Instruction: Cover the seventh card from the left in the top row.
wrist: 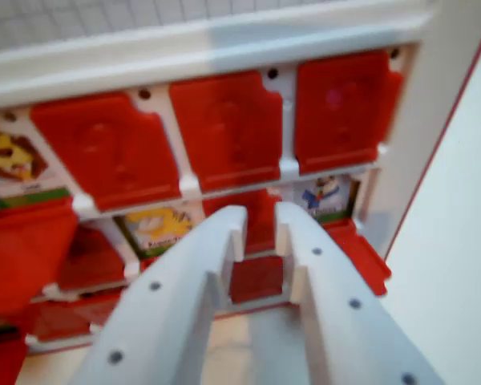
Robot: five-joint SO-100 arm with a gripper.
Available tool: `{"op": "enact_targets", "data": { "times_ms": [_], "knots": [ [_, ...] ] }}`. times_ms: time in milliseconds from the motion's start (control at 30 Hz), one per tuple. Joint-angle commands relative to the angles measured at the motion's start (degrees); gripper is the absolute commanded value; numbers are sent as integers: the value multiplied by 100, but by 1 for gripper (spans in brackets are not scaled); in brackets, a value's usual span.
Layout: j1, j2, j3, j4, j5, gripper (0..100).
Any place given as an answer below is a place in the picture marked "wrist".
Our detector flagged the red board flap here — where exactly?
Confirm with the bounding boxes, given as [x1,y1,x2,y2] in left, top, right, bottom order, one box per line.
[293,49,406,176]
[168,71,285,199]
[28,91,183,213]

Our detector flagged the lion picture card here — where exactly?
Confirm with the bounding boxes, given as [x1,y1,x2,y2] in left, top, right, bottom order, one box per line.
[0,115,71,210]

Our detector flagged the red and white game board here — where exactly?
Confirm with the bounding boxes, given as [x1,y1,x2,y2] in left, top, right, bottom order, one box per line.
[0,0,481,385]

